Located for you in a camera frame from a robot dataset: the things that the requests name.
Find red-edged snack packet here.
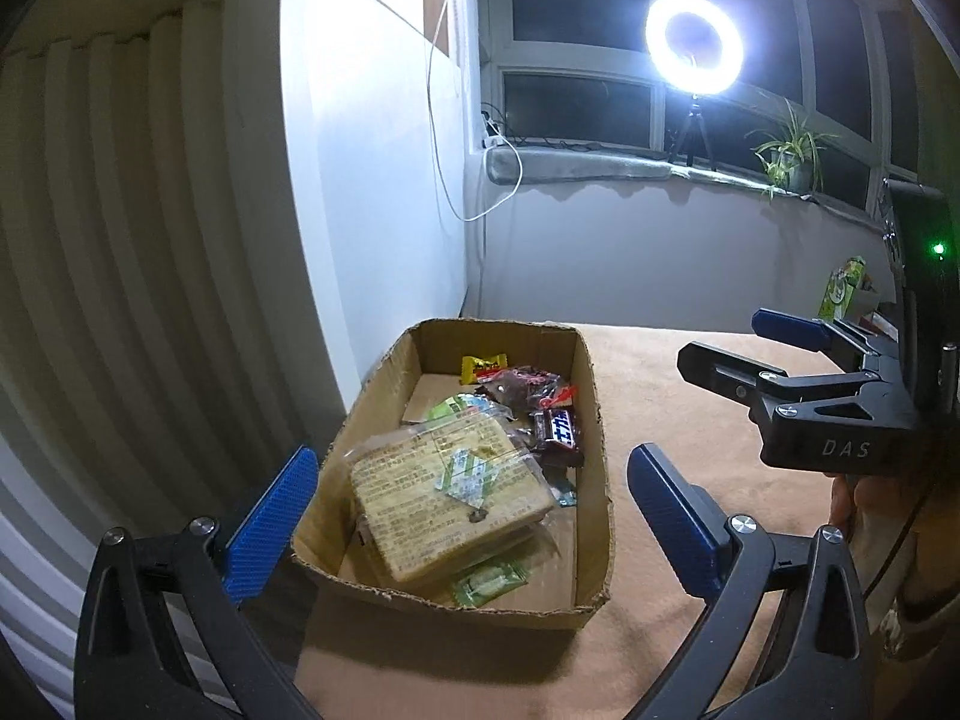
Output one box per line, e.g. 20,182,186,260
478,366,560,412
536,375,581,421

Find ring light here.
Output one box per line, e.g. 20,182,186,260
645,0,745,97

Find dark-wrapped chocolate bar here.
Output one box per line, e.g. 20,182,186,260
529,406,586,468

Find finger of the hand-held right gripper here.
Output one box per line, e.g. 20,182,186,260
676,341,923,475
752,307,912,376

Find white cable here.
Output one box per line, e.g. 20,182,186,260
424,0,526,224

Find dark snack wrapper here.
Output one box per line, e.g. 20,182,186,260
547,465,580,509

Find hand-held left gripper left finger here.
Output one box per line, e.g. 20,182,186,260
73,444,323,720

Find yellow candy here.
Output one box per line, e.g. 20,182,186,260
460,354,511,383

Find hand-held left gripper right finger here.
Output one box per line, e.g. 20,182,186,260
626,442,878,720

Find person's right hand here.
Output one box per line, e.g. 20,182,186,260
829,469,960,593

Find white ribbed panel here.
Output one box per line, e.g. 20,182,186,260
0,0,353,698

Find green snack packet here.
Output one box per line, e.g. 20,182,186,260
426,392,492,422
452,561,531,610

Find sliced bread bag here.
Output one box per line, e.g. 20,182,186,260
341,412,563,593

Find potted spider plant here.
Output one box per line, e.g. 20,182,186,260
746,97,841,200

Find green white cardboard box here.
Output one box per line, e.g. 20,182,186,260
817,255,878,320

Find white cabinet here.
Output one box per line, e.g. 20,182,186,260
277,0,481,421

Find white framed window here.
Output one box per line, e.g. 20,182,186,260
476,0,923,188

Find brown cardboard box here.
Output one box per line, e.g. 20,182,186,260
291,317,617,631

